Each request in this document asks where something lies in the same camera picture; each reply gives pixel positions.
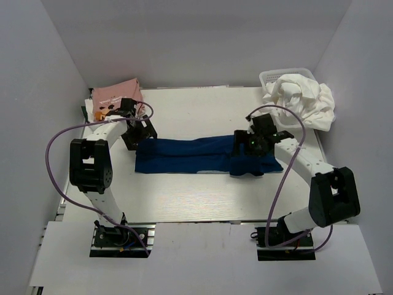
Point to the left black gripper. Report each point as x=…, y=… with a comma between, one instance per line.
x=147, y=132

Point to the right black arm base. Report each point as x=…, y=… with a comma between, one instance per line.
x=298, y=250

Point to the blue t-shirt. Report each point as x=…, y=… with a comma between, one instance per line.
x=202, y=155

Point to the crumpled white t-shirts pile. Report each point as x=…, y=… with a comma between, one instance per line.
x=311, y=101

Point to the folded pink t-shirt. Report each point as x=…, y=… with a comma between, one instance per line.
x=109, y=98

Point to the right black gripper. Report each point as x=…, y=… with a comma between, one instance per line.
x=242, y=137

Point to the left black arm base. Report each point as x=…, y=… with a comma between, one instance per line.
x=113, y=242

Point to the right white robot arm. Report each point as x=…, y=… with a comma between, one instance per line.
x=333, y=195

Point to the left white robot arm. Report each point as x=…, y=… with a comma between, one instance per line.
x=90, y=166

